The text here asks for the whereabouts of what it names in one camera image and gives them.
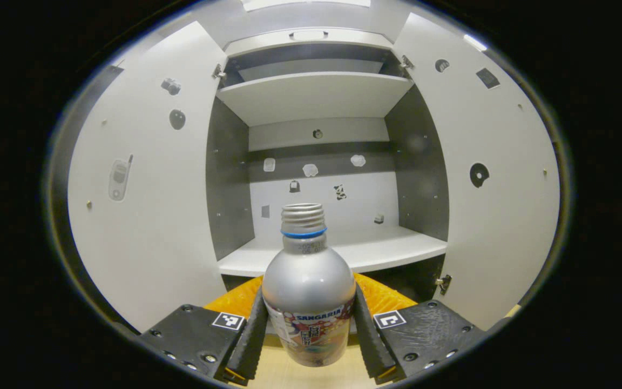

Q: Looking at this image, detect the large ceiling light panel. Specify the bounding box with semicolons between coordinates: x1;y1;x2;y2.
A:
241;0;371;11

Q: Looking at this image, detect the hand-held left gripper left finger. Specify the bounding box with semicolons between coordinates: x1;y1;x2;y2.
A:
138;276;269;385

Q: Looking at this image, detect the narrow white cabinet shelf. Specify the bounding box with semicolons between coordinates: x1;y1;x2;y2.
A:
237;58;384;83

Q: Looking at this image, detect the white cabinet with grey interior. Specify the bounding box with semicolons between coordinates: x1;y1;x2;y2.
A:
206;27;450;303

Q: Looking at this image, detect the white cabinet drawer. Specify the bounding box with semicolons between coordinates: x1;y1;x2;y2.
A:
225;27;394;57

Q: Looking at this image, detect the white cabinet door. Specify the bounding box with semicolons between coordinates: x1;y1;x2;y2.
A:
67;21;229;333
392;12;561;331

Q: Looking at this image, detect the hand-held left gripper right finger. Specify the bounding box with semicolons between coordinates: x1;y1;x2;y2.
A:
353;273;487;384

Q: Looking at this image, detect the silver bottle with colourful label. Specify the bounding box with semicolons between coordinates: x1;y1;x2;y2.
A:
261;203;356;368

